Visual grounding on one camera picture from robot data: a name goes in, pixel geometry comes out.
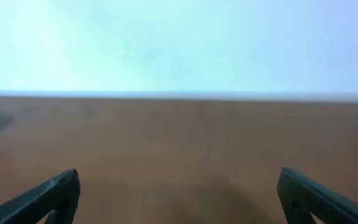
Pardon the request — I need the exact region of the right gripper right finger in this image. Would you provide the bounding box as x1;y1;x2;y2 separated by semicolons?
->
277;167;358;224

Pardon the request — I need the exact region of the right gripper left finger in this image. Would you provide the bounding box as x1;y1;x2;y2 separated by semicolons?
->
0;169;81;224

